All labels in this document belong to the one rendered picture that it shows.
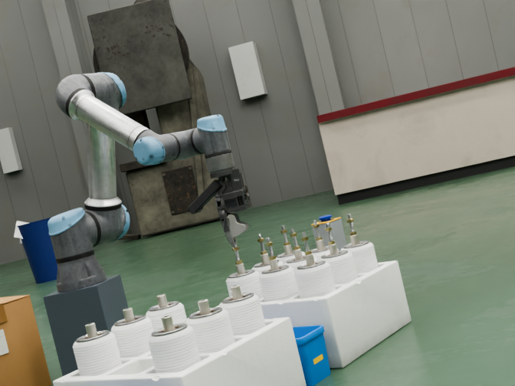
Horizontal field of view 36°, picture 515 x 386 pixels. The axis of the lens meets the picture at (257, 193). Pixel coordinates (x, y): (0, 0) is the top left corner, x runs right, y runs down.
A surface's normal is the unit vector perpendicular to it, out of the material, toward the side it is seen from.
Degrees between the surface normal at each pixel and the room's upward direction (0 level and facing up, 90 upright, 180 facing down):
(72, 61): 90
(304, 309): 90
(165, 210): 90
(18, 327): 90
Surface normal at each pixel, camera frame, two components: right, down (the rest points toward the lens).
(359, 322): 0.77, -0.16
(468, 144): -0.22, 0.09
